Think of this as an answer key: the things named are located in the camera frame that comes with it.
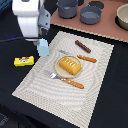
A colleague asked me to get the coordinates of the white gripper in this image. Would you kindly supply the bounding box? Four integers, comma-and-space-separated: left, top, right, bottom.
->
12, 0, 44, 41

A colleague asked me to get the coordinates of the light blue milk carton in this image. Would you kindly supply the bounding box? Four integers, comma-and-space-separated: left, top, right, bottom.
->
37, 39, 49, 57

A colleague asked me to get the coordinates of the yellow butter box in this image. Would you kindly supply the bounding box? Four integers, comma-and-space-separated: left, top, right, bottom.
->
14, 56, 34, 67

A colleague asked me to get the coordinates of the brown sausage stick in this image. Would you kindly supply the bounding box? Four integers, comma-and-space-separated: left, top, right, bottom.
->
75, 40, 91, 53

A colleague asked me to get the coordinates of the orange bread loaf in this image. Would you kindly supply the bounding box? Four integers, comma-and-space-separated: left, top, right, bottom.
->
59, 57, 82, 75

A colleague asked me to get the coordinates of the dark grey pot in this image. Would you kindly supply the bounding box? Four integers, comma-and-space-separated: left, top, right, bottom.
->
56, 0, 78, 19

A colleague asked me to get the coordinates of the dark grey pan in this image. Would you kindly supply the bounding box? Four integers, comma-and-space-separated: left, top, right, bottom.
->
80, 3, 102, 25

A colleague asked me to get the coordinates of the round wooden plate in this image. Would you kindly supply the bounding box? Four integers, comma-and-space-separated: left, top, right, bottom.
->
55, 55, 82, 78

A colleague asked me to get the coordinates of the black pot lid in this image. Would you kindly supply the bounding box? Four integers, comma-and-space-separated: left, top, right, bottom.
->
89, 1, 104, 9

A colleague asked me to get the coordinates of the pink tray mat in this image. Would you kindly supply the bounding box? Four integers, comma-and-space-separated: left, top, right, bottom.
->
51, 0, 128, 42

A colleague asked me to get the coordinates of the beige bowl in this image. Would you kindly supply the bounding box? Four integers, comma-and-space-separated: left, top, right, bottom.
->
117, 4, 128, 30

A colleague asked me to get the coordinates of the beige woven placemat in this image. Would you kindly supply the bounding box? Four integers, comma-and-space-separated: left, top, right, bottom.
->
12, 31, 113, 128

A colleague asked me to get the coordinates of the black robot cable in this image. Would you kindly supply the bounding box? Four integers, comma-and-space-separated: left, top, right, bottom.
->
0, 27, 48, 44

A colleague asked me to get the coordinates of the fork with wooden handle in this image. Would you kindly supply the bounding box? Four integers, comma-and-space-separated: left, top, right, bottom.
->
43, 70, 84, 89

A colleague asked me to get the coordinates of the knife with wooden handle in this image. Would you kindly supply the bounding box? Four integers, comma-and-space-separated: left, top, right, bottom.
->
58, 50, 97, 63

